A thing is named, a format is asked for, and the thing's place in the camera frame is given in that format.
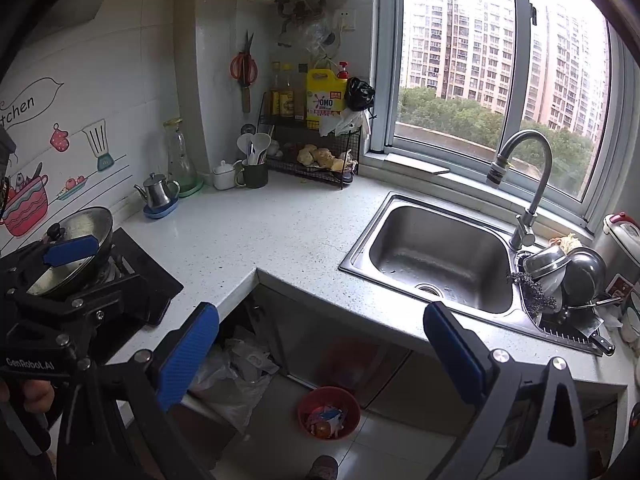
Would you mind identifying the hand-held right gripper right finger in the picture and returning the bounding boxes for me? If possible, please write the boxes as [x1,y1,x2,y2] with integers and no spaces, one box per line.
[423,301,589,480]

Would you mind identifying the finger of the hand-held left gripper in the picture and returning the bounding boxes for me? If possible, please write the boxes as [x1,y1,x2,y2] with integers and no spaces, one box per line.
[12,274,151,331]
[0,235,101,286]

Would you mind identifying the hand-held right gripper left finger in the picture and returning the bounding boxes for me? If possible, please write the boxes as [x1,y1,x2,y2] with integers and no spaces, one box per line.
[56,301,221,480]

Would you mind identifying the red plastic bin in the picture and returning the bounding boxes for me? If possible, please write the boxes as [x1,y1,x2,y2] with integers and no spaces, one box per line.
[297,386,362,441]

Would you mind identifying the person's left hand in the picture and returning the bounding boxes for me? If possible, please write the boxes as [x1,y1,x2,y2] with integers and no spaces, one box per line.
[22,379,56,414]

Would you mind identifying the black gas stove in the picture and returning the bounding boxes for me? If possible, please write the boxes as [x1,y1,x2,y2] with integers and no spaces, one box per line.
[65,228,184,361]

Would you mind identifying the translucent plastic bag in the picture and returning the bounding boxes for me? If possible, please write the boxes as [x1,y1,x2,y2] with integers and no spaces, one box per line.
[187,345,273,433]

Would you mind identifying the blue saucer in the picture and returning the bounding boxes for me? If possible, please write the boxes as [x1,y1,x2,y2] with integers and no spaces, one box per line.
[143,200,180,220]

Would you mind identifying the purple dried flowers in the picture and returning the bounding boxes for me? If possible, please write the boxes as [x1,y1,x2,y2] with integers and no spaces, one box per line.
[507,272,558,316]

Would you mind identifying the steel teapot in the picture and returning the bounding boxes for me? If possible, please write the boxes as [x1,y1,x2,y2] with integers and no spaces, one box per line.
[133,173,181,211]

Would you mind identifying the stainless steel sink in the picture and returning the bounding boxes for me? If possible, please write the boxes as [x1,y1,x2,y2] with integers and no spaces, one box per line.
[339,191,617,357]

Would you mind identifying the stainless steel cabinet door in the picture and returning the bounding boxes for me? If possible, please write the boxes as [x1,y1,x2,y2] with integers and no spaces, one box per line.
[270,285,416,408]

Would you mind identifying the steel bowl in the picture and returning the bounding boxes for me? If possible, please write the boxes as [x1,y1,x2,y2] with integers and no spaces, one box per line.
[522,245,568,281]

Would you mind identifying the glass carafe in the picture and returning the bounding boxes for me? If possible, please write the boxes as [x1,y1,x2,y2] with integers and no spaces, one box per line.
[163,118,199,196]

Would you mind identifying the dark steel pan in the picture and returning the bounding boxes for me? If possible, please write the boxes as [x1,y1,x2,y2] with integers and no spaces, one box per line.
[562,247,608,307]

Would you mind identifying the white ceramic jar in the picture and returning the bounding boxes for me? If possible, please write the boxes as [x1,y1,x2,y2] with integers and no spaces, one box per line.
[212,160,237,191]

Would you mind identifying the red white box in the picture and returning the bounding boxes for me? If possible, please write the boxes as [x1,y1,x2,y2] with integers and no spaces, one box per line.
[606,274,635,306]

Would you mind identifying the white ceramic bowl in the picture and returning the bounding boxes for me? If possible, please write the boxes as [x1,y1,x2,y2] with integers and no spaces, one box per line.
[620,290,640,346]

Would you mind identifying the dark green mug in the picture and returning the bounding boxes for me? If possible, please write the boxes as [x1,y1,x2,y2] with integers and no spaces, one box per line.
[235,159,269,189]

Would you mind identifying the steel faucet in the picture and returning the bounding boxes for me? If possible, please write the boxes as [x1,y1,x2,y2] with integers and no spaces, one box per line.
[486,130,553,251]

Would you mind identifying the white rice cooker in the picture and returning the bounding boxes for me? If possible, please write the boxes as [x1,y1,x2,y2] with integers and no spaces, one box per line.
[592,212,640,281]

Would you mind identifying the white plastic spoons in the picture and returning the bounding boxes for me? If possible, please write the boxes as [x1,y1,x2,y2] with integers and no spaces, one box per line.
[236,132,272,166]

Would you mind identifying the ginger root pile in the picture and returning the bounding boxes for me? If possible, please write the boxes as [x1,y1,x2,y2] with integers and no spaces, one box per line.
[297,144,351,171]

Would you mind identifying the amber sauce bottle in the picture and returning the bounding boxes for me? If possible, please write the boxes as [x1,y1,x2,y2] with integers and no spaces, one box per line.
[270,62,282,116]
[280,63,296,118]

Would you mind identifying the crumpled white plastic bag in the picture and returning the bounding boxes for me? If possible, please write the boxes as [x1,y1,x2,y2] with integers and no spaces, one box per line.
[318,109,371,139]

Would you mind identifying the black plastic bag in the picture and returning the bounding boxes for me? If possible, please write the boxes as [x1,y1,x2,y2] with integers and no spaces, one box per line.
[345,76,376,112]

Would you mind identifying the yellow detergent jug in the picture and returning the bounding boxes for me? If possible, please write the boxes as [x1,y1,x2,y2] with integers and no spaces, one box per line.
[306,67,349,131]

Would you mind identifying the clear plastic bag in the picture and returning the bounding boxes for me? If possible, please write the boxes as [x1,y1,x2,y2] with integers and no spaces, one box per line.
[300,15,341,57]

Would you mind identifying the water heater pipes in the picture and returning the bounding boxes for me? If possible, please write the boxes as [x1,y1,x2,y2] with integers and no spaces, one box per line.
[272,0,331,33]

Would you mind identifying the kitchen wall sticker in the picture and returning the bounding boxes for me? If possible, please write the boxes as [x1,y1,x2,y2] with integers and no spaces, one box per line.
[0,77,126,241]

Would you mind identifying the black handled knife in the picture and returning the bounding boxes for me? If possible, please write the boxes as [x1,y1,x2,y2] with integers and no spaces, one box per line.
[570,320,617,356]

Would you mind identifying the black wire rack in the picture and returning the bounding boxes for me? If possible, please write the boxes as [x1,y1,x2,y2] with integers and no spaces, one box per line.
[257,92,363,191]

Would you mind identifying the red handled scissors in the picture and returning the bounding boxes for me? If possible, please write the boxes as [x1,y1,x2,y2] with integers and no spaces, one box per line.
[230,31,259,86]

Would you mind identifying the window frame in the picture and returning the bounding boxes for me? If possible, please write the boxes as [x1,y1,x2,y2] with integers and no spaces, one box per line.
[372,0,637,231]

